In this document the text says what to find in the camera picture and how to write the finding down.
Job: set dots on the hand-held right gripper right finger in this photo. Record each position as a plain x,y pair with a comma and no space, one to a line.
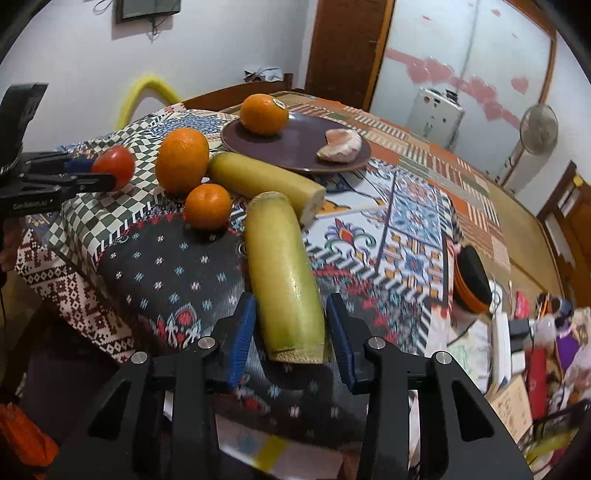
342,342

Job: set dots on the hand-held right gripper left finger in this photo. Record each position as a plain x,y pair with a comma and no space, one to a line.
242,340

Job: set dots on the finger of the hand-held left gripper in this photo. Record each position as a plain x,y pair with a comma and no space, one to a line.
87,181
78,164

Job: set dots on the red tomato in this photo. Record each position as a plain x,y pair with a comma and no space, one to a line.
117,164

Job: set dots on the long yellow-green cucumber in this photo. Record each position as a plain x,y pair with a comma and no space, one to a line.
281,267

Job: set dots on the yellow foam tube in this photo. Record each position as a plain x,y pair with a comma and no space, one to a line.
138,94

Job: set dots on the large orange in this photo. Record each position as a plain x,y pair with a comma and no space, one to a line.
182,159

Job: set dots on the small orange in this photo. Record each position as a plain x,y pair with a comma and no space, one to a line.
207,206

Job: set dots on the patchwork patterned cloth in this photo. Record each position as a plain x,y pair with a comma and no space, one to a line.
397,207

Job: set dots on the short yellow cucumber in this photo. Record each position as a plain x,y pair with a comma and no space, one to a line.
258,177

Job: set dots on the wooden headboard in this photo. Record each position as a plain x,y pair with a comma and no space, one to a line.
240,90

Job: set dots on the orange with dark stem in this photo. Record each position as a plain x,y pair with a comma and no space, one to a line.
264,114

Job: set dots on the peeled pale citrus piece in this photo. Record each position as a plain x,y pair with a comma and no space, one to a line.
339,145

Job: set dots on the dark purple plate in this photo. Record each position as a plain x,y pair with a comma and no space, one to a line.
295,150

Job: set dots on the red bottle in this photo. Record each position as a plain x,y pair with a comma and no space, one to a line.
538,383

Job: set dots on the grey crumpled cloth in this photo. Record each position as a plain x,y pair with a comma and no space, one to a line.
263,74

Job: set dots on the woven bamboo mat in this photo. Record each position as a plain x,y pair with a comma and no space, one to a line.
521,230

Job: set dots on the orange bag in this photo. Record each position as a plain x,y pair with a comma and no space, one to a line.
23,436

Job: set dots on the white box appliance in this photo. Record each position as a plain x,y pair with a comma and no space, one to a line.
438,115

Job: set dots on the white standing fan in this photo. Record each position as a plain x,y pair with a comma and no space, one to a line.
538,127

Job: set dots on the dark wall frame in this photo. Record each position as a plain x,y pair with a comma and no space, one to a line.
147,9

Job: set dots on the wooden door frame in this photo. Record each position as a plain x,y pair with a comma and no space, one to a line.
346,50

